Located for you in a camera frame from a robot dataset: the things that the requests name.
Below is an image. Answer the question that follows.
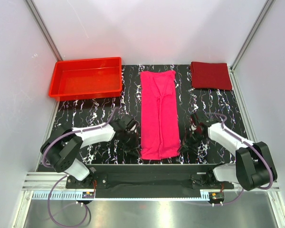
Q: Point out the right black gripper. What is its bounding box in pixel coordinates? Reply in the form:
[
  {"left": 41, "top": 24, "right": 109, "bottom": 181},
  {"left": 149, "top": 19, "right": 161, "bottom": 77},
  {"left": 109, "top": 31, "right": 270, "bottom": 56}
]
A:
[{"left": 177, "top": 127, "right": 206, "bottom": 154}]

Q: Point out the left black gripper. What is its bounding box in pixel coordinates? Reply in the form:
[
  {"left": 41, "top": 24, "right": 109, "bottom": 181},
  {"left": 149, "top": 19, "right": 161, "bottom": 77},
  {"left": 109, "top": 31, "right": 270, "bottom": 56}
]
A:
[{"left": 120, "top": 130, "right": 142, "bottom": 157}]

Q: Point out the bright pink t-shirt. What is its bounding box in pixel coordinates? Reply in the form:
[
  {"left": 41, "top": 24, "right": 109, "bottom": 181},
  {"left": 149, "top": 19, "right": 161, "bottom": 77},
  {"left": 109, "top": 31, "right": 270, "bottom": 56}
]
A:
[{"left": 141, "top": 70, "right": 180, "bottom": 160}]

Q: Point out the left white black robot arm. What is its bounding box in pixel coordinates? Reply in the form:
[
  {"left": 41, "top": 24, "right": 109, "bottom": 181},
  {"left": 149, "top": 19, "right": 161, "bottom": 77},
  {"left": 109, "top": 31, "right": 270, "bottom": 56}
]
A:
[{"left": 40, "top": 116, "right": 140, "bottom": 188}]

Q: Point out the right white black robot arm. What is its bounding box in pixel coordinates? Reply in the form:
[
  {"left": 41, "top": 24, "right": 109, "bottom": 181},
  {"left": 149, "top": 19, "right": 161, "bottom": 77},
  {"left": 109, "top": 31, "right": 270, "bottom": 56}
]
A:
[{"left": 180, "top": 112, "right": 277, "bottom": 191}]

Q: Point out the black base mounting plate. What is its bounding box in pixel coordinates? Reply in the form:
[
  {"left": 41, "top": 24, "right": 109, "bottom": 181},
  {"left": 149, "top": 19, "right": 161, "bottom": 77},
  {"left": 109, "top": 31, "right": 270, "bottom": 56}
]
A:
[{"left": 66, "top": 164, "right": 234, "bottom": 196}]

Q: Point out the red plastic bin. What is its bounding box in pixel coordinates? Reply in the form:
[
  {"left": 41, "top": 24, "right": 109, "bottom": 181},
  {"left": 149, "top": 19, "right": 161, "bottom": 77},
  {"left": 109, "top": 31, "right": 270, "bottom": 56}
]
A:
[{"left": 48, "top": 57, "right": 123, "bottom": 102}]

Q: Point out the folded dark red t-shirt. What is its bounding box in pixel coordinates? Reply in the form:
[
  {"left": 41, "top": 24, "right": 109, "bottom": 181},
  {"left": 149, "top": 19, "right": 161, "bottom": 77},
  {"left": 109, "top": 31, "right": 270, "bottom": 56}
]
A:
[{"left": 190, "top": 62, "right": 232, "bottom": 91}]

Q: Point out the right aluminium frame post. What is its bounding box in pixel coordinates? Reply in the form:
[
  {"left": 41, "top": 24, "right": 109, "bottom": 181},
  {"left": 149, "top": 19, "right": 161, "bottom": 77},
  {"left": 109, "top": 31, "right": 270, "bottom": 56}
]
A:
[{"left": 230, "top": 0, "right": 276, "bottom": 71}]

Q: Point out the aluminium frame post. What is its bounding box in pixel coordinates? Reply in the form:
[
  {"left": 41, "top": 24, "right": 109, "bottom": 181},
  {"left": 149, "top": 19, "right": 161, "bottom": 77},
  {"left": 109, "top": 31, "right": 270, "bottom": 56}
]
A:
[
  {"left": 24, "top": 0, "right": 63, "bottom": 61},
  {"left": 230, "top": 0, "right": 276, "bottom": 71}
]

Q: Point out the white slotted cable duct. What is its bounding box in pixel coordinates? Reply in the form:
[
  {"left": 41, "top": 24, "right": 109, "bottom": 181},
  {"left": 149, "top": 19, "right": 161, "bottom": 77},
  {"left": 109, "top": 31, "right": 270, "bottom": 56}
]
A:
[{"left": 32, "top": 190, "right": 224, "bottom": 202}]

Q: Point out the left aluminium frame post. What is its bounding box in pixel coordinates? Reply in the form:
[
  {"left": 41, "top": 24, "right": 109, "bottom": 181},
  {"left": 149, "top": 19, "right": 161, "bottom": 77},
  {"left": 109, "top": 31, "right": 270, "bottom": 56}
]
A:
[{"left": 24, "top": 0, "right": 63, "bottom": 61}]

